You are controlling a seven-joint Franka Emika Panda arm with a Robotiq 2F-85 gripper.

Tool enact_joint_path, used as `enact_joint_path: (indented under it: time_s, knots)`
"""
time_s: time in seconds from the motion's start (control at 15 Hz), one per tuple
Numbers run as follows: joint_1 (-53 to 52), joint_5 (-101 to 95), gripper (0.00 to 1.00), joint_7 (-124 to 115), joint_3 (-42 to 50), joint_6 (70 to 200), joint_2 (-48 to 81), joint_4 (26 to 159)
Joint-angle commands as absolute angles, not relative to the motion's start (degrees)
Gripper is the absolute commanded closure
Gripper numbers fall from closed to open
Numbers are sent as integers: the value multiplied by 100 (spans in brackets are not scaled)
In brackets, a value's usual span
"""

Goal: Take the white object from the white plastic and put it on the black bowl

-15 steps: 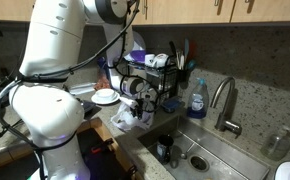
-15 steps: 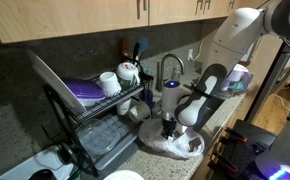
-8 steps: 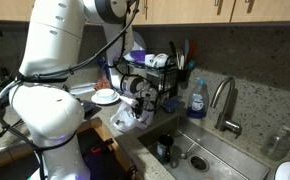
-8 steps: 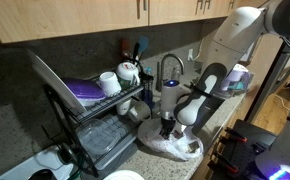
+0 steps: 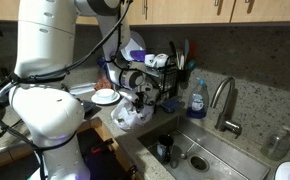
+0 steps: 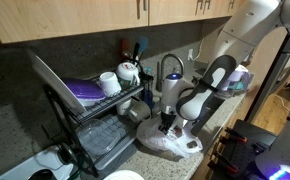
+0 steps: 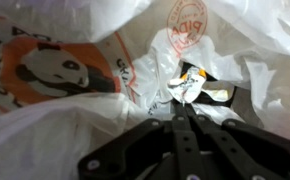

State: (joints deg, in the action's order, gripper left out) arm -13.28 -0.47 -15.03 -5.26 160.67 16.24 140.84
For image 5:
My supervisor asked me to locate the metal spoon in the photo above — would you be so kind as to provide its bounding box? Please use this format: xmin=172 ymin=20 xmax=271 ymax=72
xmin=179 ymin=142 xmax=196 ymax=160

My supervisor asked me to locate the white teacup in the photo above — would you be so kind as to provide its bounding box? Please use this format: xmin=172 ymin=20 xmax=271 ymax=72
xmin=94 ymin=88 xmax=117 ymax=102

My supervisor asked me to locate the sink drain strainer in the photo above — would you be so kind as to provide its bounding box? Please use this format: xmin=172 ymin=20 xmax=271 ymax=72
xmin=188 ymin=154 xmax=210 ymax=173

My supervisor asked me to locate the red spatula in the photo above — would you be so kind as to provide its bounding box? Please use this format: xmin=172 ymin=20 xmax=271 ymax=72
xmin=187 ymin=39 xmax=197 ymax=63

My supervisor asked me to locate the teal round scoop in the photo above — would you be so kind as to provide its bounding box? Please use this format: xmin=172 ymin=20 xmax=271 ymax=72
xmin=185 ymin=59 xmax=198 ymax=72

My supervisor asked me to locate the white saucer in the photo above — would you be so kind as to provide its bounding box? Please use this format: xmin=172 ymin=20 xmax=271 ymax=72
xmin=90 ymin=91 xmax=121 ymax=106

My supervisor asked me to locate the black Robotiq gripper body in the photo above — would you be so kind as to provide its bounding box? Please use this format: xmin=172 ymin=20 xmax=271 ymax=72
xmin=137 ymin=81 xmax=158 ymax=107

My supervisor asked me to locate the clear drinking glass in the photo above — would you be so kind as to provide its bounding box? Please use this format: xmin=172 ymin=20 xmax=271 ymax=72
xmin=169 ymin=144 xmax=183 ymax=169

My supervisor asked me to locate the white mug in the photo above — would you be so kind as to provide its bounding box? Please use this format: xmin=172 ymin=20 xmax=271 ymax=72
xmin=153 ymin=53 xmax=170 ymax=69

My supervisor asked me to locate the small white cup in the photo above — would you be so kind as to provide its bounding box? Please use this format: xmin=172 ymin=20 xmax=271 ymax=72
xmin=144 ymin=53 xmax=156 ymax=67

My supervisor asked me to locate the steel wall cabinet handle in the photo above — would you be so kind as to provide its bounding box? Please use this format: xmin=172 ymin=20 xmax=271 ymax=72
xmin=212 ymin=0 xmax=225 ymax=16
xmin=141 ymin=0 xmax=150 ymax=20

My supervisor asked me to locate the blue dish sponge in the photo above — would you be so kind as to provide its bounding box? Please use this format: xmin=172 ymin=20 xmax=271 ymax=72
xmin=161 ymin=96 xmax=185 ymax=113

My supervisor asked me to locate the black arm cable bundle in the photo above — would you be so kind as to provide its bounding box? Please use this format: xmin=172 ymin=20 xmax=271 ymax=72
xmin=0 ymin=0 xmax=159 ymax=180

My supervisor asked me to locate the teal spatula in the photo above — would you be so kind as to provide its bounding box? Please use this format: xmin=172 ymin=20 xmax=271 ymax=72
xmin=183 ymin=37 xmax=190 ymax=59

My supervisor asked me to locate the white plastic takeout bag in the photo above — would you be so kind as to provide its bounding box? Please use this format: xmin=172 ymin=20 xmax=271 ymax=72
xmin=110 ymin=89 xmax=156 ymax=131

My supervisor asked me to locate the stainless steel sink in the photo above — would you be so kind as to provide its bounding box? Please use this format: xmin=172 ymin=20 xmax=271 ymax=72
xmin=137 ymin=114 xmax=271 ymax=180

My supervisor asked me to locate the black wire dish rack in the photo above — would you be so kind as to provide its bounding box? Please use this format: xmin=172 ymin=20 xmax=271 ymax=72
xmin=141 ymin=61 xmax=180 ymax=114

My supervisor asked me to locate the black spatula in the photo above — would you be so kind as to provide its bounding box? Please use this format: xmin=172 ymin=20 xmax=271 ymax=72
xmin=168 ymin=40 xmax=179 ymax=61

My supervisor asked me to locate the wooden wall cabinet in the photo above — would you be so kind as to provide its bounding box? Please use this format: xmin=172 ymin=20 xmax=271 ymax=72
xmin=0 ymin=0 xmax=290 ymax=26

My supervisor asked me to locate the black utensil holder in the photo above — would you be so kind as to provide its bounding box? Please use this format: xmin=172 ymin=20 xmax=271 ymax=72
xmin=176 ymin=68 xmax=193 ymax=90

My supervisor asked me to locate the brushed steel faucet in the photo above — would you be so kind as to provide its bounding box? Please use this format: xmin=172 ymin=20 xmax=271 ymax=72
xmin=209 ymin=76 xmax=243 ymax=138

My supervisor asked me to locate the clear pump soap dispenser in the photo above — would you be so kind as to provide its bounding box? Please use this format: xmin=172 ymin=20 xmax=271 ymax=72
xmin=260 ymin=124 xmax=290 ymax=162

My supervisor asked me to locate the silver cutlery bunch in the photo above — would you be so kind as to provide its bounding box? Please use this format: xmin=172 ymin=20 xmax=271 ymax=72
xmin=175 ymin=49 xmax=186 ymax=70

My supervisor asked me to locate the white flat tray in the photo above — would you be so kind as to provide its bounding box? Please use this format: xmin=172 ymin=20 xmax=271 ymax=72
xmin=68 ymin=82 xmax=98 ymax=96

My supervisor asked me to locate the blue dish soap bottle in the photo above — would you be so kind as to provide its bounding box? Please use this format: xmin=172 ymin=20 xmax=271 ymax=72
xmin=186 ymin=77 xmax=210 ymax=120

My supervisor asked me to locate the black mug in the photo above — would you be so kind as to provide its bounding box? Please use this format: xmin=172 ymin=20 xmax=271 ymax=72
xmin=156 ymin=134 xmax=175 ymax=164

